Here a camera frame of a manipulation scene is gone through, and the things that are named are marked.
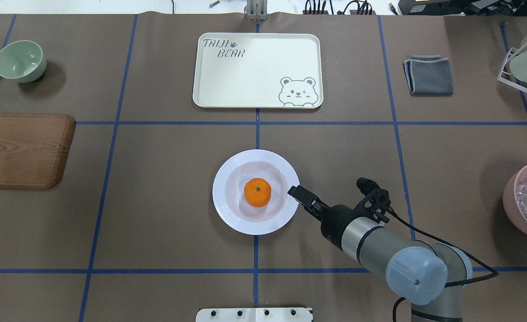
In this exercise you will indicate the orange fruit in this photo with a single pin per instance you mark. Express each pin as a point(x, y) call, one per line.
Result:
point(257, 192)

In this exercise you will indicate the white cup rack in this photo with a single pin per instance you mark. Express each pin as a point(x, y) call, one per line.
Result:
point(520, 67)

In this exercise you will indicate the grey folded cloth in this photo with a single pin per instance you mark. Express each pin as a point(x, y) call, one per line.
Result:
point(429, 75)

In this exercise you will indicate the aluminium frame post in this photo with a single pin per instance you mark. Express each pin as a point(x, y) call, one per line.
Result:
point(256, 10)

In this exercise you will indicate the green bowl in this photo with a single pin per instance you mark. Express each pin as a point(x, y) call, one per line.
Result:
point(22, 61)

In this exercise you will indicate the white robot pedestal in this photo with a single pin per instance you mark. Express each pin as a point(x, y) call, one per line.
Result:
point(269, 314)

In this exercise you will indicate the cream bear tray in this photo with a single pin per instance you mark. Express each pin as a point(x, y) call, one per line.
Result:
point(258, 70)

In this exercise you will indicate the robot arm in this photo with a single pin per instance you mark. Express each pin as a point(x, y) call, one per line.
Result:
point(415, 270)

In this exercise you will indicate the white plate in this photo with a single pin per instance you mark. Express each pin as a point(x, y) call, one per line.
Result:
point(229, 198)

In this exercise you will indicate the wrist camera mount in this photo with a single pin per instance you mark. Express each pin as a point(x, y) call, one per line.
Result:
point(376, 203)

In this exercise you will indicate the wooden cutting board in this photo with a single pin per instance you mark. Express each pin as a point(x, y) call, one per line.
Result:
point(34, 149)

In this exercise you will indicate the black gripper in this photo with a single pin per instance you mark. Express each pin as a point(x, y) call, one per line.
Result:
point(336, 218)

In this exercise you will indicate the pink bowl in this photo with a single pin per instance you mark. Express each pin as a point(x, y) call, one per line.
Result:
point(524, 201)

